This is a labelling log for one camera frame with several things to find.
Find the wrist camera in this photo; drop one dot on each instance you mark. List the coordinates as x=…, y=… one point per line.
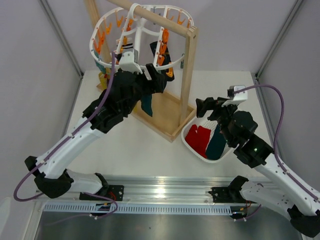
x=129, y=61
x=236, y=95

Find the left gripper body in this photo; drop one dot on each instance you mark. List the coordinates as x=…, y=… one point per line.
x=144, y=87

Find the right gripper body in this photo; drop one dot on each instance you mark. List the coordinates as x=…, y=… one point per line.
x=225, y=114

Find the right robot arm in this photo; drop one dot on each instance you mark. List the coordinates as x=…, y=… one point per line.
x=299, y=202

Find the wooden hanger stand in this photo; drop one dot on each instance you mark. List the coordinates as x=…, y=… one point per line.
x=171, y=109

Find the red sock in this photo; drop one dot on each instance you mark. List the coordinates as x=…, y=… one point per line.
x=198, y=138

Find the aluminium mounting rail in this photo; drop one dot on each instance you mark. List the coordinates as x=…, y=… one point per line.
x=156, y=195

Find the white round clip hanger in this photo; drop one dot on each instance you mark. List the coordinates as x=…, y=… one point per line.
x=153, y=20

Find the dark teal sock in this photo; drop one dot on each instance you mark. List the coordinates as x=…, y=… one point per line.
x=216, y=145
x=146, y=104

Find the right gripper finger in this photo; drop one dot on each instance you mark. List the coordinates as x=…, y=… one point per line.
x=202, y=106
x=218, y=101

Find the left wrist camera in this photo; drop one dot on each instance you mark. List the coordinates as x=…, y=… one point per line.
x=129, y=61

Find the white striped sock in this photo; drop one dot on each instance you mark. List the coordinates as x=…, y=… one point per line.
x=127, y=43

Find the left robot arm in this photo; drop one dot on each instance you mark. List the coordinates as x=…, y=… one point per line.
x=52, y=177

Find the dark navy patterned sock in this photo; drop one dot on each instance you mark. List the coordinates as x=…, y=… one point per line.
x=163, y=58

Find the yellow sock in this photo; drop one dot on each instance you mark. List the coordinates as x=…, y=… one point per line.
x=104, y=79

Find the white perforated plastic basket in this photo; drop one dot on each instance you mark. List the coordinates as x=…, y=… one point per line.
x=207, y=124

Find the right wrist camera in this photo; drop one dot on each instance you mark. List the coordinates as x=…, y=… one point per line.
x=236, y=95

